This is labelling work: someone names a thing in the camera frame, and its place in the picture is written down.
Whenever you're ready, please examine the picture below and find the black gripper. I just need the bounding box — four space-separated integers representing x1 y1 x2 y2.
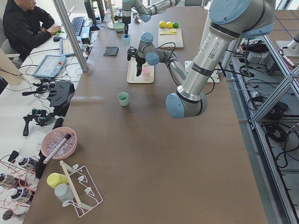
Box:
122 15 131 37
135 55 146 77

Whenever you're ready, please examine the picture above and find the pink cup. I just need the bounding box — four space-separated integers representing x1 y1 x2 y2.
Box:
142 67 150 80

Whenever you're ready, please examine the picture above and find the light blue cup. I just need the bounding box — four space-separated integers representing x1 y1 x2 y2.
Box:
121 34 131 47

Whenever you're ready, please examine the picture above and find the mint green cup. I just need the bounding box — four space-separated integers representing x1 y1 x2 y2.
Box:
117 92 129 106

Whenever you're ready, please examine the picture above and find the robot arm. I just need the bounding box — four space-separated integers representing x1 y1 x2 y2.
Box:
122 0 180 37
135 0 276 119

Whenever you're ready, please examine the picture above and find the cream rabbit tray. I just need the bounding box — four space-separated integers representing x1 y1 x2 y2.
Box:
127 58 155 84

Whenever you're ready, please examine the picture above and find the mint green bowl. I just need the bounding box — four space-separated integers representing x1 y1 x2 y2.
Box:
113 21 125 32

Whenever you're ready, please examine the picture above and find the metal scoop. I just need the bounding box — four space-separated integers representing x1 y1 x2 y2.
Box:
133 13 142 23

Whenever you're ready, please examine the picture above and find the round wooden stand base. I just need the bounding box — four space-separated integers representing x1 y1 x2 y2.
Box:
107 21 116 30

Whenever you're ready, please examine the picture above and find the grey folded cloth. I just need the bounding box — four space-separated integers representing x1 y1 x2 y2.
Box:
104 46 119 56

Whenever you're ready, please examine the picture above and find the black monitor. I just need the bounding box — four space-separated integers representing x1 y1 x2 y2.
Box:
84 0 100 31

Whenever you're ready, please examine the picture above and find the wooden cutting board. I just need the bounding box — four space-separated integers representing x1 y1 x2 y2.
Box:
158 28 184 49

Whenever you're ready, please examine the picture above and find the black keyboard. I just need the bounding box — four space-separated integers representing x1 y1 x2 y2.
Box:
71 16 85 36

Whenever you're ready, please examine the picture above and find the green lime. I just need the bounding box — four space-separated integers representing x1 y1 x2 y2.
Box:
173 22 179 28

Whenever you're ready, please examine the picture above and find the blue teach pendant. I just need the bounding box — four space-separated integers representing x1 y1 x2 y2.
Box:
32 55 66 78
59 36 84 57

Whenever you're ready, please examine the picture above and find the seated person in black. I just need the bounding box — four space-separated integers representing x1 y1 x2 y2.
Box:
3 0 61 61

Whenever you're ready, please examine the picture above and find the metal tube in bowl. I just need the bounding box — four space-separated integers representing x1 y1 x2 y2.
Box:
43 133 71 165

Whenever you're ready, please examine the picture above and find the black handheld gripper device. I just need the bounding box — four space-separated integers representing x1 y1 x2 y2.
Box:
22 108 55 136

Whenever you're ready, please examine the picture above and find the pink bowl with ice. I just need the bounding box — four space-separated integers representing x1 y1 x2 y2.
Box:
41 127 78 160

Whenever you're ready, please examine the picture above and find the yellow cup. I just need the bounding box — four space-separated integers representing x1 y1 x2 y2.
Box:
47 173 68 189

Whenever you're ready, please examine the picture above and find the grey cup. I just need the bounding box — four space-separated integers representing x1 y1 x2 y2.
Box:
54 183 74 203

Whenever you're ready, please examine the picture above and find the aluminium frame post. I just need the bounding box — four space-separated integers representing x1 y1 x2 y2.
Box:
53 0 87 72

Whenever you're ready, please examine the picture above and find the white wire cup rack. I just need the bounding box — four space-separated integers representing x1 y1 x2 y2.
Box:
60 161 104 218

